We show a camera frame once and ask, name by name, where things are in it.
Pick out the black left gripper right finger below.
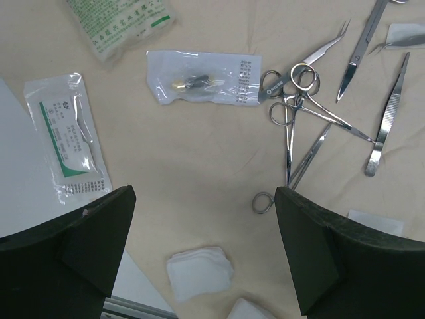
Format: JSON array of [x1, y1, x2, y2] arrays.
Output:
[[275, 187, 424, 318]]

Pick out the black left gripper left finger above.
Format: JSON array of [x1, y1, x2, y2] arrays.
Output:
[[1, 185, 136, 318]]

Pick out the serrated steel tweezers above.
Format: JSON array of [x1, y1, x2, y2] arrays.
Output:
[[365, 52, 411, 177]]

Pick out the straight surgical scissors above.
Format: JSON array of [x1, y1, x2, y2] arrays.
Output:
[[336, 0, 408, 103]]

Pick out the white foil blade packet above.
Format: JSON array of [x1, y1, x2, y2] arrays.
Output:
[[348, 210, 404, 237]]

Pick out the white gauze pad left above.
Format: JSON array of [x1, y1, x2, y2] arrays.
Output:
[[227, 298, 276, 319]]

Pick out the white gauze pad stack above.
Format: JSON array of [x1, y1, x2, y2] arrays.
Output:
[[166, 247, 234, 303]]

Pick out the green suture packet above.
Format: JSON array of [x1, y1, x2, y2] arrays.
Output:
[[23, 72, 112, 204]]

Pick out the hemostat clamp crossing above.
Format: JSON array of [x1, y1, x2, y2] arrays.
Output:
[[259, 70, 303, 187]]

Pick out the beige cloth drape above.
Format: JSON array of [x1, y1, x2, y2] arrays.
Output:
[[1, 1, 404, 318]]

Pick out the angled steel tweezers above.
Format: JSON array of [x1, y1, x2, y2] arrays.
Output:
[[257, 19, 351, 104]]

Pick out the clear packet black part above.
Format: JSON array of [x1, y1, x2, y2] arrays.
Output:
[[147, 50, 262, 106]]

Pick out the fine curved forceps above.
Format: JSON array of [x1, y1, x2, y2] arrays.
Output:
[[369, 34, 425, 54]]

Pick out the white packet under forceps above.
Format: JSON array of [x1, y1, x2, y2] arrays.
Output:
[[386, 23, 424, 49]]

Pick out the green printed gauze bag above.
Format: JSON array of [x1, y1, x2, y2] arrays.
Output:
[[65, 0, 177, 63]]

